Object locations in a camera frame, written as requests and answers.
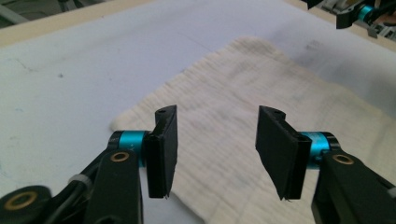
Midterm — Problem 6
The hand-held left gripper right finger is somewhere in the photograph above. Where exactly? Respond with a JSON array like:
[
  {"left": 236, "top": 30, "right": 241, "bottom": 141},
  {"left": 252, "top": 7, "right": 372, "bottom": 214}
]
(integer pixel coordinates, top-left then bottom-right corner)
[{"left": 254, "top": 105, "right": 341, "bottom": 202}]

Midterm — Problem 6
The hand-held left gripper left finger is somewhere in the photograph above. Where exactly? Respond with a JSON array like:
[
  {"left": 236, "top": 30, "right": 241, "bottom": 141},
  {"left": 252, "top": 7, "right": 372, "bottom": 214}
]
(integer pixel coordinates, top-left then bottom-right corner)
[{"left": 108, "top": 104, "right": 179, "bottom": 200}]

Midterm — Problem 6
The cream printed cloth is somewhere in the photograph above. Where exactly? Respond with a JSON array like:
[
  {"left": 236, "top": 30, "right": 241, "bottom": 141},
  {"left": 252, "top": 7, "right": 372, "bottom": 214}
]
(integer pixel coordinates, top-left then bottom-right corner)
[{"left": 109, "top": 35, "right": 396, "bottom": 224}]

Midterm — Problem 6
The white foam mat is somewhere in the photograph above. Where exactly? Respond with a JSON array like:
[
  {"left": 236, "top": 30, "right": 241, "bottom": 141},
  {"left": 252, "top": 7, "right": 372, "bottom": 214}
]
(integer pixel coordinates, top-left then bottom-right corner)
[{"left": 0, "top": 0, "right": 396, "bottom": 224}]

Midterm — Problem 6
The aluminium rail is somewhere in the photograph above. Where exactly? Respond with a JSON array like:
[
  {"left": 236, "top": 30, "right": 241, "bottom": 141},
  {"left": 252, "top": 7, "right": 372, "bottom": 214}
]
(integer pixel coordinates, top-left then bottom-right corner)
[{"left": 323, "top": 0, "right": 396, "bottom": 42}]

